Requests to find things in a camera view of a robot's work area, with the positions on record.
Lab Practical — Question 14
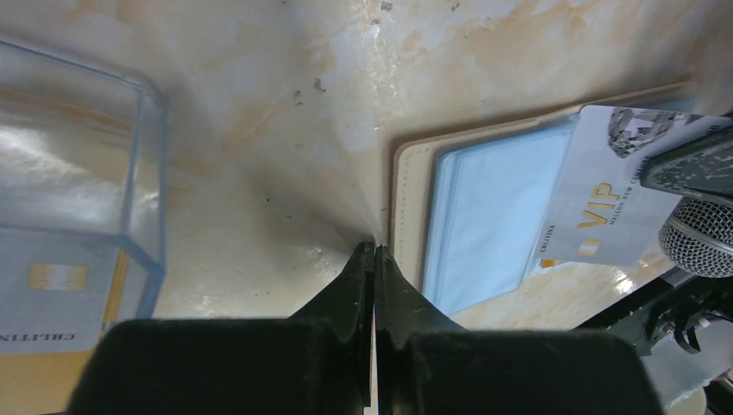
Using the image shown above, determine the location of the white grey credit card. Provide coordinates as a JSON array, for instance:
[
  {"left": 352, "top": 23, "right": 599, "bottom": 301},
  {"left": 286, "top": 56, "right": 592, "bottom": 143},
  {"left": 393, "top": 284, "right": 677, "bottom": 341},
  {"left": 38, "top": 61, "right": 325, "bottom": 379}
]
[{"left": 533, "top": 105, "right": 732, "bottom": 266}]

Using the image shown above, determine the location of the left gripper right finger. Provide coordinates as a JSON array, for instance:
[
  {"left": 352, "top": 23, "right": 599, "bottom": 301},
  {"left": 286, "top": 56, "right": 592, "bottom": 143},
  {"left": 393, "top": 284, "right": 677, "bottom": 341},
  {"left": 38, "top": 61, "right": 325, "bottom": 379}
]
[{"left": 374, "top": 246, "right": 662, "bottom": 414}]

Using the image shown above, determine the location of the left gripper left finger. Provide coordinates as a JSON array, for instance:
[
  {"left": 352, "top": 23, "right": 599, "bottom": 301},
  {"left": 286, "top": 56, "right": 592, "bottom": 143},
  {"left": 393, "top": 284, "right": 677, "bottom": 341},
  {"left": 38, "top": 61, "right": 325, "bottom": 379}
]
[{"left": 67, "top": 242, "right": 375, "bottom": 414}]

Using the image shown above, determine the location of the clear plastic card box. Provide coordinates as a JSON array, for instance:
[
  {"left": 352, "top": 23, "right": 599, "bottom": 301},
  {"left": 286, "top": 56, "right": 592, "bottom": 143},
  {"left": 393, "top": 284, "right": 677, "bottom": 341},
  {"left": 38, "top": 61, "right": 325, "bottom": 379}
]
[{"left": 1, "top": 42, "right": 167, "bottom": 414}]

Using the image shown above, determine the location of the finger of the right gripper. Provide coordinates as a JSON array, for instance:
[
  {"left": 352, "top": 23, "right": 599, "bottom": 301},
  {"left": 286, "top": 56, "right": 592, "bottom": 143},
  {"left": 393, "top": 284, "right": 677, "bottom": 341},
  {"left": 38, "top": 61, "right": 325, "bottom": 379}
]
[{"left": 640, "top": 126, "right": 732, "bottom": 208}]

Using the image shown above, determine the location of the purple glitter microphone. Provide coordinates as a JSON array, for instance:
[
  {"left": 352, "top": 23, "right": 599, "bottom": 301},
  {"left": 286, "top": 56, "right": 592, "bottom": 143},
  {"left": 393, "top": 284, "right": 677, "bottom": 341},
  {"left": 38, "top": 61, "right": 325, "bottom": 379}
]
[{"left": 659, "top": 198, "right": 732, "bottom": 278}]

